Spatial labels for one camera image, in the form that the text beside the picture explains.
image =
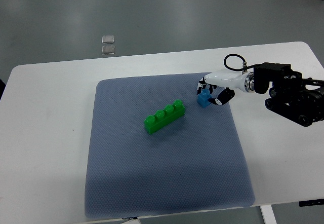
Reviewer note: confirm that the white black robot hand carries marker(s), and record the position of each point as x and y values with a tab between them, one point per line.
229	80

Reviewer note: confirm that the small blue block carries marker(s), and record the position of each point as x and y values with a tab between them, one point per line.
203	98

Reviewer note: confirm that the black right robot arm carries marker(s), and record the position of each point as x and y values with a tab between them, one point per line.
291	96

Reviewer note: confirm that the long green block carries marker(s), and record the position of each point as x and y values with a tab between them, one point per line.
165	116

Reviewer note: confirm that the blue-grey foam mat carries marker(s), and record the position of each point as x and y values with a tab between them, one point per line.
194	163

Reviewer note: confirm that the lower metal floor plate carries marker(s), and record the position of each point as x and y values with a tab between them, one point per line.
108	49

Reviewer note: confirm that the metal floor plate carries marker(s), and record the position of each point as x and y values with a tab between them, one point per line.
108	49
108	39

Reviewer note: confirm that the upper metal floor plate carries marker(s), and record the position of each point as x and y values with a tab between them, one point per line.
108	39

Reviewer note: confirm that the white table leg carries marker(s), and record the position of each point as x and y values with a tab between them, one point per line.
268	214

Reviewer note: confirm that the black table control panel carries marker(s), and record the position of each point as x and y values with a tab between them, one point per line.
311	203

